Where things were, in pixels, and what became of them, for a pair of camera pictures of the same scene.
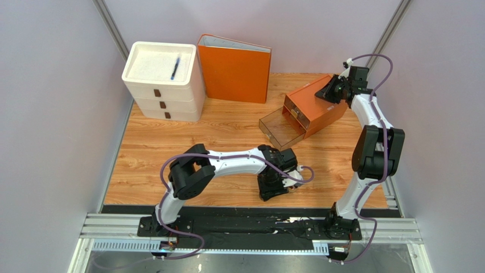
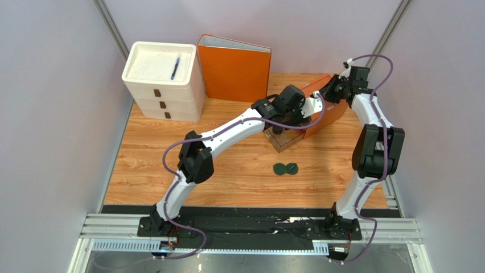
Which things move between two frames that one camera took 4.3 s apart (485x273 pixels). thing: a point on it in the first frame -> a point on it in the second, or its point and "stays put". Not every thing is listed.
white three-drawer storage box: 167,80 stays put
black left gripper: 266,192 -> 300,121
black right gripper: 332,90 stays put
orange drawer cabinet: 309,114 stays put
